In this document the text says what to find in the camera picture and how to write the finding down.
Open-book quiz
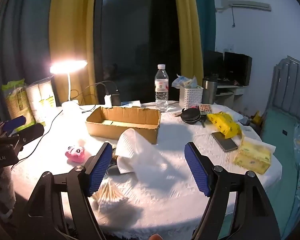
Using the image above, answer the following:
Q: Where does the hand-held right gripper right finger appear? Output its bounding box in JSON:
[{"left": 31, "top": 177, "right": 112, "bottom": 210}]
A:
[{"left": 184, "top": 142, "right": 282, "bottom": 240}]

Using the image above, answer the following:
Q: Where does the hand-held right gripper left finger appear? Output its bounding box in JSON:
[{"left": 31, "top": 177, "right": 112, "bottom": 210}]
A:
[{"left": 16, "top": 142, "right": 113, "bottom": 240}]

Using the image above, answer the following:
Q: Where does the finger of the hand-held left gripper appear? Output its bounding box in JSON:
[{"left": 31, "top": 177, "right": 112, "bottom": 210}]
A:
[
  {"left": 1, "top": 116, "right": 26, "bottom": 133},
  {"left": 11, "top": 123, "right": 45, "bottom": 151}
]

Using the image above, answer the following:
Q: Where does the dark grey dotted sock pair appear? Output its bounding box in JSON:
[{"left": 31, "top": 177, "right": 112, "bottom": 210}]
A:
[{"left": 107, "top": 152, "right": 127, "bottom": 176}]

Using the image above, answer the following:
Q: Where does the bag of cotton swabs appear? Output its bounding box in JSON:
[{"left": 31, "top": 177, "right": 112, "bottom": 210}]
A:
[{"left": 91, "top": 181, "right": 130, "bottom": 218}]

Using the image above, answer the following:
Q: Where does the pink plush toy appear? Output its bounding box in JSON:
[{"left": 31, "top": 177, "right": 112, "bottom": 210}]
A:
[{"left": 65, "top": 145, "right": 87, "bottom": 164}]

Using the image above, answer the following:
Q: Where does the cardboard box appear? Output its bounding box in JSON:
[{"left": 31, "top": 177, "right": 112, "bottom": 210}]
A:
[{"left": 85, "top": 106, "right": 161, "bottom": 145}]

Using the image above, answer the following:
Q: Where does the person's left forearm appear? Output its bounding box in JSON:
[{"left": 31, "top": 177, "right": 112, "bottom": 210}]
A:
[{"left": 0, "top": 165, "right": 16, "bottom": 217}]

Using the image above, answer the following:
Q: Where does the green printed bag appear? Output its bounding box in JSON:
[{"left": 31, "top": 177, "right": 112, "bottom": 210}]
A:
[{"left": 1, "top": 79, "right": 36, "bottom": 131}]

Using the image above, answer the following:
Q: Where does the paper cup pack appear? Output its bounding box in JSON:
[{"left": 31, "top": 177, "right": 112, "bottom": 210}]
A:
[{"left": 26, "top": 79, "right": 56, "bottom": 123}]

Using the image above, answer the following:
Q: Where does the white embossed tablecloth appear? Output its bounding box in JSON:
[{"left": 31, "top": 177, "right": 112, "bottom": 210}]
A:
[{"left": 11, "top": 101, "right": 283, "bottom": 238}]

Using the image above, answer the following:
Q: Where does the grey phone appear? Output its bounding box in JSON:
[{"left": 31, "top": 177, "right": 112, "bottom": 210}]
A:
[{"left": 211, "top": 131, "right": 239, "bottom": 153}]

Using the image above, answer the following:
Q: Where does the yellow printed packet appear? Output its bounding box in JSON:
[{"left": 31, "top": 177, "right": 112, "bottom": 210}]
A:
[{"left": 207, "top": 112, "right": 242, "bottom": 139}]

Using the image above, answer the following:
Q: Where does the black round zip case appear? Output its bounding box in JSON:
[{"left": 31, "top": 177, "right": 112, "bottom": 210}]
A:
[{"left": 181, "top": 107, "right": 207, "bottom": 126}]

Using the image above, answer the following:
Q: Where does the yellow tissue pack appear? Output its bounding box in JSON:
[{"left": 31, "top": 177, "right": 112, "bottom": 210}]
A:
[{"left": 233, "top": 140, "right": 272, "bottom": 175}]

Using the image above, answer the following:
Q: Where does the small patterned box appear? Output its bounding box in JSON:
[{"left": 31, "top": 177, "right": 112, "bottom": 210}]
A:
[{"left": 199, "top": 104, "right": 212, "bottom": 116}]

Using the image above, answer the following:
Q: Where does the white desk lamp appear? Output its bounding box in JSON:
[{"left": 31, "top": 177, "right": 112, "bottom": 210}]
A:
[{"left": 49, "top": 59, "right": 88, "bottom": 123}]

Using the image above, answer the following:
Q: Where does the white plastic basket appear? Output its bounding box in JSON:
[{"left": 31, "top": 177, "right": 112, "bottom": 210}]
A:
[{"left": 179, "top": 85, "right": 204, "bottom": 108}]

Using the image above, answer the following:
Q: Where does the blue and white box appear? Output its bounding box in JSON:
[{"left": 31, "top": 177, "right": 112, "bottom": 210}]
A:
[{"left": 121, "top": 100, "right": 142, "bottom": 108}]

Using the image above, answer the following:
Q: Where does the steel mug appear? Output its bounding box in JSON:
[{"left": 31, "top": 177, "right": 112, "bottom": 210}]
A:
[{"left": 202, "top": 78, "right": 218, "bottom": 105}]

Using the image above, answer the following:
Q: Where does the teal curtain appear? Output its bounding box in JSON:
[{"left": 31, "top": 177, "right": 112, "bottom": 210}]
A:
[
  {"left": 0, "top": 0, "right": 56, "bottom": 120},
  {"left": 191, "top": 0, "right": 217, "bottom": 53}
]

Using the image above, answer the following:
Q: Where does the white computer desk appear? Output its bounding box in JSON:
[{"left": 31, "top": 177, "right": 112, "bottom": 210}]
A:
[{"left": 215, "top": 80, "right": 248, "bottom": 105}]

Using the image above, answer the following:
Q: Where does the teal bed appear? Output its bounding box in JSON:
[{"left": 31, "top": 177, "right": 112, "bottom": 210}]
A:
[{"left": 261, "top": 109, "right": 300, "bottom": 240}]

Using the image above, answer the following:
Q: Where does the pale yellow snack packet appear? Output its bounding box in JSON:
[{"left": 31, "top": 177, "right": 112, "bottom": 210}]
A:
[{"left": 184, "top": 76, "right": 198, "bottom": 89}]

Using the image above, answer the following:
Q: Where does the clear water bottle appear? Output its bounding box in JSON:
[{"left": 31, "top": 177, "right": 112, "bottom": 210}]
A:
[{"left": 154, "top": 64, "right": 169, "bottom": 112}]

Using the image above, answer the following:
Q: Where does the clear blue plastic wrapper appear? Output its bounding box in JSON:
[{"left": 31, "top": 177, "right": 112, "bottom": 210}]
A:
[{"left": 172, "top": 74, "right": 190, "bottom": 89}]

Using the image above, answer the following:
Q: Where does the black monitor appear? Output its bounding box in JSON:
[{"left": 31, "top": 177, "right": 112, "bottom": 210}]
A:
[
  {"left": 203, "top": 50, "right": 225, "bottom": 80},
  {"left": 224, "top": 52, "right": 253, "bottom": 86}
]

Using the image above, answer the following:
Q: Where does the yellow curtain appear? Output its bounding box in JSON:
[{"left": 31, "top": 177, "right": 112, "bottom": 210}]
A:
[
  {"left": 49, "top": 0, "right": 99, "bottom": 105},
  {"left": 174, "top": 0, "right": 204, "bottom": 105}
]

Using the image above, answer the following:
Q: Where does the grey ribbed panel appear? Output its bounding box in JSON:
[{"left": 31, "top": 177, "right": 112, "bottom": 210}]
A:
[{"left": 272, "top": 55, "right": 300, "bottom": 130}]

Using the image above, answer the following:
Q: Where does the dark window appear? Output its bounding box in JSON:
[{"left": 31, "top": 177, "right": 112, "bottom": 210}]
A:
[{"left": 94, "top": 0, "right": 183, "bottom": 105}]

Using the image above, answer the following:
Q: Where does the white air conditioner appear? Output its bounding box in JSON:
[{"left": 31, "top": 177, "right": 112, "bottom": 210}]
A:
[{"left": 215, "top": 0, "right": 272, "bottom": 13}]

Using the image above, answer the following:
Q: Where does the thin black lamp cable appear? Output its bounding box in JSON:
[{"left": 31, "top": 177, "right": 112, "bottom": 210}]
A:
[{"left": 17, "top": 109, "right": 65, "bottom": 161}]

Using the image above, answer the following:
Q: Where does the black adapter cable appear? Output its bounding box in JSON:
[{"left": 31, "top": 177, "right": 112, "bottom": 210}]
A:
[{"left": 76, "top": 80, "right": 118, "bottom": 105}]

